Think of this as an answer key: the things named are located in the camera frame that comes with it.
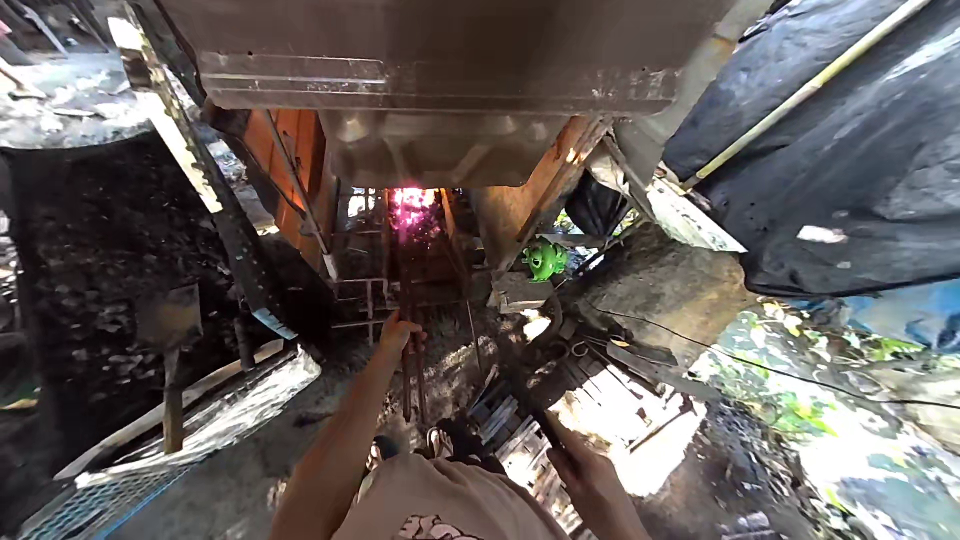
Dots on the person's left hand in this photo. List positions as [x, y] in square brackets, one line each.
[397, 334]

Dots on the person's right hand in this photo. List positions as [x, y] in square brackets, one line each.
[583, 460]

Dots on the person's left fingers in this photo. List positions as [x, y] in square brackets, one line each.
[419, 341]

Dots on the person's right fingers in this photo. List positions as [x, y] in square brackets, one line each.
[559, 456]

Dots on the person's left thumb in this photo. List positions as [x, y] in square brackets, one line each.
[411, 326]

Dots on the long rusty metal tongs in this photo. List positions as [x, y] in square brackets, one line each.
[406, 382]

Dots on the person's right forearm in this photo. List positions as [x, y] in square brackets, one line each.
[613, 510]

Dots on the person's left forearm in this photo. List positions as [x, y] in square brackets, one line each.
[335, 435]

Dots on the pile of wooden slats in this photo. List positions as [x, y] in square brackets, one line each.
[615, 405]

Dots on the person's legs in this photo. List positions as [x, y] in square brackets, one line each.
[441, 442]

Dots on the pile of glowing charcoal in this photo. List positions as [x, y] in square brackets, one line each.
[414, 214]

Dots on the grey concrete block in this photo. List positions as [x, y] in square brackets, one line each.
[520, 292]

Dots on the person's body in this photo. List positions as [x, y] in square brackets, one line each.
[450, 499]

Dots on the green blower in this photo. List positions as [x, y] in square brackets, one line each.
[545, 260]

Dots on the brown wooden plank panel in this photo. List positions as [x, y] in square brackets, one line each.
[532, 195]

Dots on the thin metal rod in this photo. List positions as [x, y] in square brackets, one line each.
[296, 180]

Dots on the whitish sheet roll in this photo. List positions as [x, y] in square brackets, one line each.
[247, 420]

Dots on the large brown stone slab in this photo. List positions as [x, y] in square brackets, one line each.
[667, 292]

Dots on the orange-lit wooden board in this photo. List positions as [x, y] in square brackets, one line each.
[301, 161]

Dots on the black plastic bag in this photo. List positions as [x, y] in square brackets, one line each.
[596, 206]

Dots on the green leafy plants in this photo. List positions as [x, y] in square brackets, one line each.
[799, 405]

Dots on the large brown metal hood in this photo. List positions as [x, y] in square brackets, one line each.
[450, 67]

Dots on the white weathered board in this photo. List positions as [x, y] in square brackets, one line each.
[686, 211]

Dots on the dark mesh sheet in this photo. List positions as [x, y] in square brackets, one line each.
[82, 247]

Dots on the blue plastic netting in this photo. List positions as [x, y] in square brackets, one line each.
[120, 501]

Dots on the blue tarp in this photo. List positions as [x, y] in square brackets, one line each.
[904, 311]

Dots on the black plastic tarp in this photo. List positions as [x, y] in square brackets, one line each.
[840, 180]

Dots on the bamboo pole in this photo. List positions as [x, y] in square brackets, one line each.
[802, 96]

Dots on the metal grate frame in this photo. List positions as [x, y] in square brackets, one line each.
[369, 300]

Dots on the weathered wooden post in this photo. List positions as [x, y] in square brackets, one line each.
[202, 172]

